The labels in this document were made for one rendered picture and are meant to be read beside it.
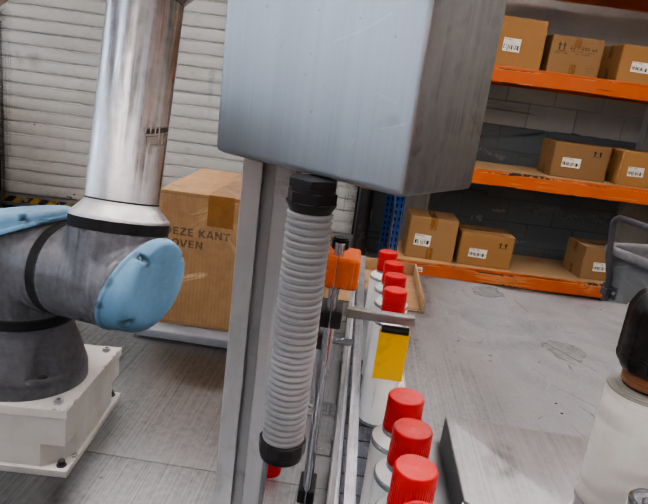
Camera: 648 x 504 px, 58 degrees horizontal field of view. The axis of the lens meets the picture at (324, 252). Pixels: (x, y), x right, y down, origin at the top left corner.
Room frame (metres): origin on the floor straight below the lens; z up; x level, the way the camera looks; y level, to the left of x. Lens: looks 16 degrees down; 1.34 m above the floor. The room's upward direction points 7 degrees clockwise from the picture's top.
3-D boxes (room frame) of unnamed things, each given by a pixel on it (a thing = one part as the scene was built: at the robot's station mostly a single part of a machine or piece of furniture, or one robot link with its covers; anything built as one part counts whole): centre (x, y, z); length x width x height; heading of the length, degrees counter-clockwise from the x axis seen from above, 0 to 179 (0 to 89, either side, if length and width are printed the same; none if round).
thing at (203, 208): (1.23, 0.20, 0.99); 0.30 x 0.24 x 0.27; 178
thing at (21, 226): (0.71, 0.37, 1.09); 0.13 x 0.12 x 0.14; 71
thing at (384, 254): (0.97, -0.11, 0.98); 0.05 x 0.05 x 0.20
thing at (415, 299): (1.54, -0.14, 0.85); 0.30 x 0.26 x 0.04; 177
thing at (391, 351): (0.55, -0.08, 1.09); 0.03 x 0.01 x 0.06; 87
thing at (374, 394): (0.78, -0.11, 0.98); 0.05 x 0.05 x 0.20
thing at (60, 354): (0.71, 0.38, 0.97); 0.15 x 0.15 x 0.10
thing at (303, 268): (0.38, 0.01, 1.18); 0.04 x 0.04 x 0.21
